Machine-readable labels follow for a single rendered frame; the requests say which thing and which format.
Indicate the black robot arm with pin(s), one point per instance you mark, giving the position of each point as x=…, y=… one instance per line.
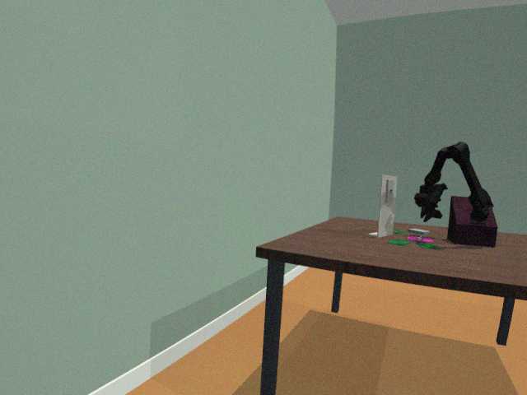
x=479, y=198

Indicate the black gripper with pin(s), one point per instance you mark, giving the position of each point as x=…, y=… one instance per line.
x=428, y=205

